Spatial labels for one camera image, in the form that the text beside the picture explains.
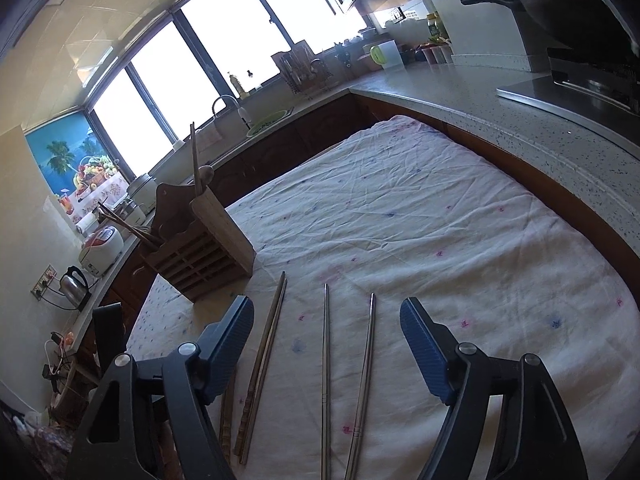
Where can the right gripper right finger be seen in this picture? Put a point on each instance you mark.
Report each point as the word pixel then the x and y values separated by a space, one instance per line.
pixel 535 437

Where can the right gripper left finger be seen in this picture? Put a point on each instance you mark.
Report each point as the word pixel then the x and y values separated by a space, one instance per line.
pixel 116 438

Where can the dark carved wooden chopstick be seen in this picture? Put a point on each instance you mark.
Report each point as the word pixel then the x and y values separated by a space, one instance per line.
pixel 251 394

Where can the metal spoon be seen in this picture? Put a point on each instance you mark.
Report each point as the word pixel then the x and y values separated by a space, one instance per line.
pixel 206 173

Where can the steel chopstick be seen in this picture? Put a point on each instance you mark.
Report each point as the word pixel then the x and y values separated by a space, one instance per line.
pixel 363 395
pixel 325 452

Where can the brown wooden chopstick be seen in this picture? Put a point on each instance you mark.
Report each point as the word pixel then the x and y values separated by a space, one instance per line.
pixel 197 182

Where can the kitchen faucet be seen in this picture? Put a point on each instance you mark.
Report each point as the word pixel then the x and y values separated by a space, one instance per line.
pixel 232 104

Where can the steel electric kettle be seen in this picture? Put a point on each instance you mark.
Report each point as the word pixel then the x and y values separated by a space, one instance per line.
pixel 75 287

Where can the wooden utensil holder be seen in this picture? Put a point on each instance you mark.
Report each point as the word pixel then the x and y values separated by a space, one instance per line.
pixel 201 248

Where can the tropical fruit poster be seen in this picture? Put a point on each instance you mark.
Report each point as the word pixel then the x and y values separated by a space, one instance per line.
pixel 76 166

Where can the white floral tablecloth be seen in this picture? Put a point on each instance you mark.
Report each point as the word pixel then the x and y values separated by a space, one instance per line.
pixel 400 210

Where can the green basin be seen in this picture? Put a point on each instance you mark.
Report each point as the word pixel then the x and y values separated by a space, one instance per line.
pixel 266 122

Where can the dish drying rack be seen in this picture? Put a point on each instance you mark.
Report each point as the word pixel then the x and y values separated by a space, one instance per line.
pixel 306 72

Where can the gas stove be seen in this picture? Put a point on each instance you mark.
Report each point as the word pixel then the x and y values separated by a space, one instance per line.
pixel 594 91

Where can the white plastic container green lid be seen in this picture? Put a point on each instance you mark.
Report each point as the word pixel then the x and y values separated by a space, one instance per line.
pixel 386 55

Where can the black wok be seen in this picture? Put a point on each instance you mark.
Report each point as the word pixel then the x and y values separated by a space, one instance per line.
pixel 584 25

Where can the yellow oil bottle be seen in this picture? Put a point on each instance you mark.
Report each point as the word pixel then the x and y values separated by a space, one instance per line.
pixel 436 28

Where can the wall power socket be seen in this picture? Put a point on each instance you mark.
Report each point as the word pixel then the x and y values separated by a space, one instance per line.
pixel 44 282

